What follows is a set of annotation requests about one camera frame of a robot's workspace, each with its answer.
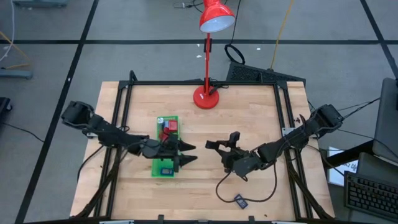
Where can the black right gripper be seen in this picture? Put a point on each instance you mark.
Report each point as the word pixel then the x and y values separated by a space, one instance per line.
pixel 231 157

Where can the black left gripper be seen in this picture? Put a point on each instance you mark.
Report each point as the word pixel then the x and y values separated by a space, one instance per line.
pixel 168 151

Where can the blue pocket calculator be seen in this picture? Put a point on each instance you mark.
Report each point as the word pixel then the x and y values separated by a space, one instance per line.
pixel 166 171

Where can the small white green box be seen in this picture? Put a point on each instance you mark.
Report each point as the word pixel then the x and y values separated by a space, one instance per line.
pixel 160 121

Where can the navy pocket calculator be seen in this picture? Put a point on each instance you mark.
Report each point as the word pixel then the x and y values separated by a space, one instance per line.
pixel 241 201

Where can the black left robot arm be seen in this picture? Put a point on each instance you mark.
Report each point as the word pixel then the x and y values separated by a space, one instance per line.
pixel 109 135

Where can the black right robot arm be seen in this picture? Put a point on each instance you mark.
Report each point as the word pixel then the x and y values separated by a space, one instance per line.
pixel 289 141

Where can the red desk lamp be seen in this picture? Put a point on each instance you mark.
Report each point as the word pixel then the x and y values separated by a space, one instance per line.
pixel 206 99

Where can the black perforated metal panel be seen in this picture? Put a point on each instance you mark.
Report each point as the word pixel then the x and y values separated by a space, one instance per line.
pixel 248 73

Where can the white paper sheet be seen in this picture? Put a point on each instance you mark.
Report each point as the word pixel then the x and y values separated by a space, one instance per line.
pixel 337 175

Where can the black desk edge bar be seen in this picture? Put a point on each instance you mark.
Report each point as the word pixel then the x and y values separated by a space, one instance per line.
pixel 345 155

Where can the black computer keyboard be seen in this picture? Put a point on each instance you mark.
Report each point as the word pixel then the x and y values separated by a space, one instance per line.
pixel 370 194

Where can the grey desktop box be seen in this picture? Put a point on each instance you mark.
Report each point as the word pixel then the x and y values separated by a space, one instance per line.
pixel 376 166

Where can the grey computer monitor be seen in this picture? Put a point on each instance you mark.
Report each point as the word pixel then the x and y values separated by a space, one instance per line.
pixel 387 124

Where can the black floor object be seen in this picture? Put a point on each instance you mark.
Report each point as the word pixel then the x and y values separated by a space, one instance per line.
pixel 4 105

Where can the grey floor base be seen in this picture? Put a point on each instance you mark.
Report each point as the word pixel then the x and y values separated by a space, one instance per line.
pixel 40 3
pixel 15 74

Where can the black aluminium table frame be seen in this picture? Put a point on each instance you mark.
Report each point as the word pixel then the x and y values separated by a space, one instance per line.
pixel 171 82

